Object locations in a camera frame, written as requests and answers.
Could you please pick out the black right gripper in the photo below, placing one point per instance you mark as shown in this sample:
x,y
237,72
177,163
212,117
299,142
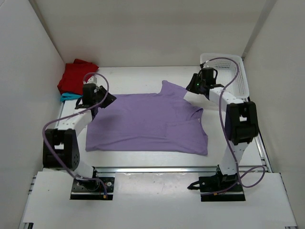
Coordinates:
x,y
191,87

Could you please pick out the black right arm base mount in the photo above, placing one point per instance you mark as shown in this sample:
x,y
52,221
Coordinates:
x,y
218,189

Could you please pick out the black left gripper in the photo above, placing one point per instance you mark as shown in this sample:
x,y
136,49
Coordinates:
x,y
109,98

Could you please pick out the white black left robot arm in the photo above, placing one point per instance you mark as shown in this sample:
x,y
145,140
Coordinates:
x,y
60,145

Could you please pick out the teal polo shirt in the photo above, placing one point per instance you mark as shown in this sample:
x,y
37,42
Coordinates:
x,y
69,96

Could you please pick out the red t shirt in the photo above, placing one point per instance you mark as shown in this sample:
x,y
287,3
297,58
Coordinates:
x,y
72,79

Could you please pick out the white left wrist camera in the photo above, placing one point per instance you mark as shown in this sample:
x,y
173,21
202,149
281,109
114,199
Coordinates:
x,y
92,79

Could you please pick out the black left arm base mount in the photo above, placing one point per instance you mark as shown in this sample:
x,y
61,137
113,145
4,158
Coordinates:
x,y
91,190

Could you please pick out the aluminium table edge rail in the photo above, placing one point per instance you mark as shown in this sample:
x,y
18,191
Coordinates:
x,y
155,169

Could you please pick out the white plastic basket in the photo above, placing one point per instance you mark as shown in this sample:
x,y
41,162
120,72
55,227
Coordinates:
x,y
227,66

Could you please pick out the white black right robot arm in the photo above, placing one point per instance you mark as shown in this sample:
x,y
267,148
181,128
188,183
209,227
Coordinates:
x,y
238,118

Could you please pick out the lilac garment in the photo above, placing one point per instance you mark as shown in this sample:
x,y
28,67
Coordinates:
x,y
162,121

